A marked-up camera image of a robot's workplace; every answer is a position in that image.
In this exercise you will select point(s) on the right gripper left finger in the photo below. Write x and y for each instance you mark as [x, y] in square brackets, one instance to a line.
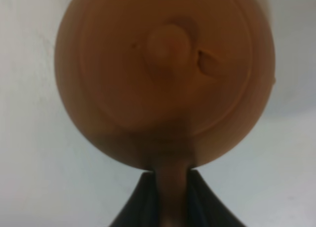
[146, 206]

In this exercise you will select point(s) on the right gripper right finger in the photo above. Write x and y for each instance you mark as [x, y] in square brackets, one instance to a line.
[204, 208]

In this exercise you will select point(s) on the brown clay teapot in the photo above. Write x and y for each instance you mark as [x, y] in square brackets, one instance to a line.
[165, 86]

